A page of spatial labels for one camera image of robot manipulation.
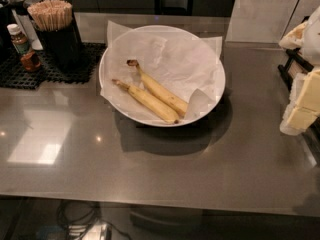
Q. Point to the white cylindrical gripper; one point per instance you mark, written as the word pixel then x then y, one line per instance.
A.
pixel 314 34

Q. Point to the yellow banana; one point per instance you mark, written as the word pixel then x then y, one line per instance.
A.
pixel 149 101
pixel 159 91

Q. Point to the white bowl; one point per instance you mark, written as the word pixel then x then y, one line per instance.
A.
pixel 160 74

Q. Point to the white parchment paper liner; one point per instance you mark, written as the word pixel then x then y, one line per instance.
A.
pixel 173 57

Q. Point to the black chopstick holder cup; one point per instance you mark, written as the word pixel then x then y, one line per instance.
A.
pixel 64 45

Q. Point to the bundle of wooden chopsticks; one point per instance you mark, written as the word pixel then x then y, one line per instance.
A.
pixel 51 15

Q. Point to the small brown sauce bottle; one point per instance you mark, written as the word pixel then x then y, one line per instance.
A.
pixel 30 61

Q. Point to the green sauce bottle white cap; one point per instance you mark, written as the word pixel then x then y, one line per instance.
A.
pixel 18 38

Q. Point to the black grid rubber mat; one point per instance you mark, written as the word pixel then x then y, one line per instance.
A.
pixel 13 75

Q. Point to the dark-lidded shaker jar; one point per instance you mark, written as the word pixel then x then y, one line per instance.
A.
pixel 23 20

